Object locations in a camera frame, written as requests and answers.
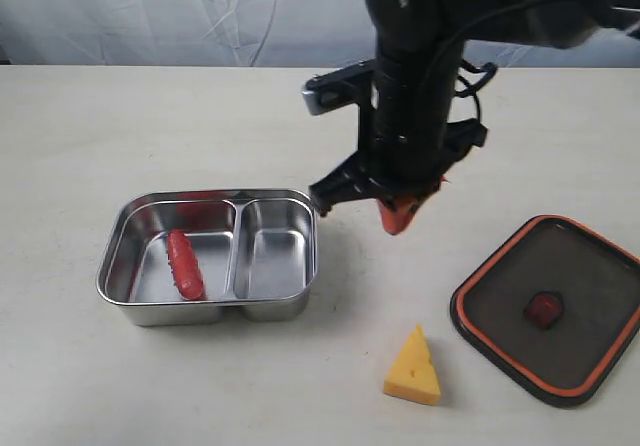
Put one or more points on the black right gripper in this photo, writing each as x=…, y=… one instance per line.
x=404, y=150

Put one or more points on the yellow cheese wedge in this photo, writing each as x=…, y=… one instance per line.
x=412, y=376

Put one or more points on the dark lid with orange seal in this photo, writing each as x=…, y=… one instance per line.
x=554, y=308

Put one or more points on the red sausage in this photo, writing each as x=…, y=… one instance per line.
x=184, y=267

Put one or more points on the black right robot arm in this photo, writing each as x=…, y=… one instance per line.
x=420, y=43

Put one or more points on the steel two-compartment lunch box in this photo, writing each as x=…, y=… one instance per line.
x=256, y=250

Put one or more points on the white backdrop cloth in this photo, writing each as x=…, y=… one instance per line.
x=245, y=33

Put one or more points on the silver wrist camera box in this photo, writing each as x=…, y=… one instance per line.
x=339, y=88

